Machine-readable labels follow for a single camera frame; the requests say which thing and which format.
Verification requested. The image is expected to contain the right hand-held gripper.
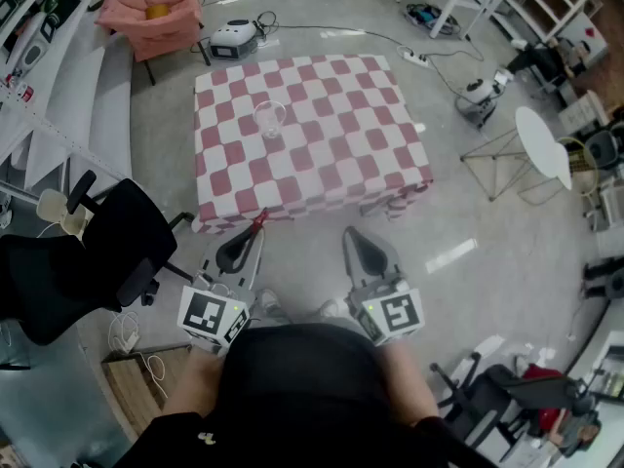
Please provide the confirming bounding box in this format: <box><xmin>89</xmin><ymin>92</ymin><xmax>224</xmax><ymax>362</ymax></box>
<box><xmin>342</xmin><ymin>225</ymin><xmax>426</xmax><ymax>347</ymax></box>

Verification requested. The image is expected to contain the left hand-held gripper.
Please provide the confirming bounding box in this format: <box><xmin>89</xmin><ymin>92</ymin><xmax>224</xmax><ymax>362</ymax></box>
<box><xmin>177</xmin><ymin>223</ymin><xmax>268</xmax><ymax>358</ymax></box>

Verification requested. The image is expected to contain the clear drinking glass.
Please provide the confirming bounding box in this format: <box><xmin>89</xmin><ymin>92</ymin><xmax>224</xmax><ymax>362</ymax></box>
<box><xmin>253</xmin><ymin>99</ymin><xmax>288</xmax><ymax>140</ymax></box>

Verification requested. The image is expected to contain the person's right forearm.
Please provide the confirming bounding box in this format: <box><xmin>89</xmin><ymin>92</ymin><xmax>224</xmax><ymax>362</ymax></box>
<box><xmin>377</xmin><ymin>341</ymin><xmax>441</xmax><ymax>424</ymax></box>

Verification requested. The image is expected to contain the person's left forearm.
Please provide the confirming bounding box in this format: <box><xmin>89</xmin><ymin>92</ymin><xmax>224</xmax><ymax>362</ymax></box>
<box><xmin>163</xmin><ymin>346</ymin><xmax>231</xmax><ymax>419</ymax></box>

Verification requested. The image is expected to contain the person's left shoe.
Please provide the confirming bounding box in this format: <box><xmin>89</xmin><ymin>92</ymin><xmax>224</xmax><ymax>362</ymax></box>
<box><xmin>254</xmin><ymin>288</ymin><xmax>283</xmax><ymax>317</ymax></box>

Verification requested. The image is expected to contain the person's shoe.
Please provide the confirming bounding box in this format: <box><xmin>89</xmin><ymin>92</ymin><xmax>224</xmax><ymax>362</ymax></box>
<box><xmin>319</xmin><ymin>297</ymin><xmax>353</xmax><ymax>319</ymax></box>
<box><xmin>254</xmin><ymin>288</ymin><xmax>283</xmax><ymax>317</ymax></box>

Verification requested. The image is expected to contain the person's right shoe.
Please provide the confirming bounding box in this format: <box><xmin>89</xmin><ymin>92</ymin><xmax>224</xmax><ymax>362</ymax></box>
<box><xmin>319</xmin><ymin>297</ymin><xmax>353</xmax><ymax>319</ymax></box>

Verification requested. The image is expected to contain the person's black shirt torso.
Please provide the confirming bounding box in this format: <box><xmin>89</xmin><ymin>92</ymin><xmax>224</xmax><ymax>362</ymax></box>
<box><xmin>112</xmin><ymin>322</ymin><xmax>493</xmax><ymax>468</ymax></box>

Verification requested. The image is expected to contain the red white checkered cloth table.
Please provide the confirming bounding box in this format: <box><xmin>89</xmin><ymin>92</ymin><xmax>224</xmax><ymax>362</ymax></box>
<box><xmin>191</xmin><ymin>54</ymin><xmax>435</xmax><ymax>236</ymax></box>

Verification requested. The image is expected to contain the wooden board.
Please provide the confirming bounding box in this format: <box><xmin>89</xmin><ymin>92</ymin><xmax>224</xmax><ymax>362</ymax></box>
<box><xmin>100</xmin><ymin>343</ymin><xmax>194</xmax><ymax>426</ymax></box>

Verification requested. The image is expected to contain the grey black office chair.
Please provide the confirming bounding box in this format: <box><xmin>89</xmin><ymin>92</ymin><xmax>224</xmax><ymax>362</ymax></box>
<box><xmin>430</xmin><ymin>352</ymin><xmax>604</xmax><ymax>463</ymax></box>

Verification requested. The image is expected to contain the white grey round appliance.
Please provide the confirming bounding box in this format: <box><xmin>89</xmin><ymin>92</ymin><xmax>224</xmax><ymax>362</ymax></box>
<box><xmin>454</xmin><ymin>68</ymin><xmax>511</xmax><ymax>129</ymax></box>

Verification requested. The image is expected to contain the red cloth item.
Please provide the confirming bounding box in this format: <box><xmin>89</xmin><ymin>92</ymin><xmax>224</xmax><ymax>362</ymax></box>
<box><xmin>522</xmin><ymin>364</ymin><xmax>565</xmax><ymax>385</ymax></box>

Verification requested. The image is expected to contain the round white side table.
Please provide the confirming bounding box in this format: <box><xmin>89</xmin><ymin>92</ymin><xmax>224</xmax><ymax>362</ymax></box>
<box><xmin>515</xmin><ymin>106</ymin><xmax>574</xmax><ymax>192</ymax></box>

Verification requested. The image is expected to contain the white power strip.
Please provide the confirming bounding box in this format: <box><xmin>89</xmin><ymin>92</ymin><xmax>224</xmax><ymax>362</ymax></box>
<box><xmin>396</xmin><ymin>45</ymin><xmax>431</xmax><ymax>69</ymax></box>

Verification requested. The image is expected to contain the white boxy appliance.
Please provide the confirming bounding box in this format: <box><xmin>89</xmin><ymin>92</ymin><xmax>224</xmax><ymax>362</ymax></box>
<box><xmin>209</xmin><ymin>19</ymin><xmax>260</xmax><ymax>60</ymax></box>

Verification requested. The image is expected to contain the pink armchair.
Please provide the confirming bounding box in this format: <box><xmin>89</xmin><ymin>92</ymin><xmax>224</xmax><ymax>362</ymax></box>
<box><xmin>94</xmin><ymin>0</ymin><xmax>212</xmax><ymax>87</ymax></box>

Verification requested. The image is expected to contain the white metal storage rack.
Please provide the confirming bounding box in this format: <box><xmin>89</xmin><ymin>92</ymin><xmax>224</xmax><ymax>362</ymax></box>
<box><xmin>0</xmin><ymin>0</ymin><xmax>134</xmax><ymax>199</ymax></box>

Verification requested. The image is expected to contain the white board with red mark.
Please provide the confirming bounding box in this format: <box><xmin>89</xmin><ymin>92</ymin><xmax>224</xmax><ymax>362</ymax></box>
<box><xmin>558</xmin><ymin>13</ymin><xmax>609</xmax><ymax>63</ymax></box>

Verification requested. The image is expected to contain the white cable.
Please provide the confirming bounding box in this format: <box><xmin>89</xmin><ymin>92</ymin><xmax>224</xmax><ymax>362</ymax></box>
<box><xmin>105</xmin><ymin>309</ymin><xmax>170</xmax><ymax>399</ymax></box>

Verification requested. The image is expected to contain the wire frame stand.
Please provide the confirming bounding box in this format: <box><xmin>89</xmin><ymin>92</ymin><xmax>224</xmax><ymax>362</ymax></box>
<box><xmin>459</xmin><ymin>128</ymin><xmax>562</xmax><ymax>207</ymax></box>

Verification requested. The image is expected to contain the yellow wire chair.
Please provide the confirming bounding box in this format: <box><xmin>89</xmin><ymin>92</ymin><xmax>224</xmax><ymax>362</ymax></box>
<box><xmin>555</xmin><ymin>136</ymin><xmax>605</xmax><ymax>216</ymax></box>

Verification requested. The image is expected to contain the long black cable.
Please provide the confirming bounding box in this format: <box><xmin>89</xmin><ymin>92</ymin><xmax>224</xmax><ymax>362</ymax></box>
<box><xmin>253</xmin><ymin>11</ymin><xmax>484</xmax><ymax>65</ymax></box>

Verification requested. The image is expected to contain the pile of cables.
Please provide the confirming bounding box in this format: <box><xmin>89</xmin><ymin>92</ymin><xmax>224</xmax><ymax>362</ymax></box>
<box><xmin>403</xmin><ymin>1</ymin><xmax>462</xmax><ymax>39</ymax></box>

